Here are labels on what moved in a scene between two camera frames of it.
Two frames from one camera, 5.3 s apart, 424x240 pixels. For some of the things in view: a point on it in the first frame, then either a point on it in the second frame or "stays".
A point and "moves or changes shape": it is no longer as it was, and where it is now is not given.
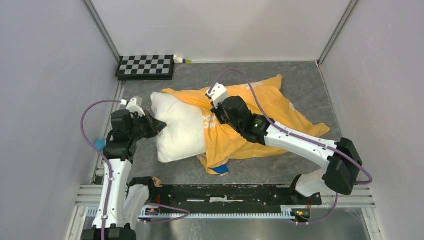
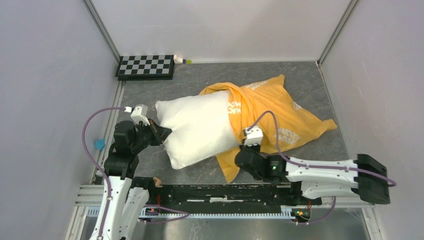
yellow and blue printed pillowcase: x=264 y=98 moves or changes shape
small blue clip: x=100 y=144 stays
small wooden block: x=157 y=182 stays
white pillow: x=184 y=136 moves or changes shape
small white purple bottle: x=178 y=60 stays
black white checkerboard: x=149 y=67 stays
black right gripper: x=217 y=113 to x=257 y=146
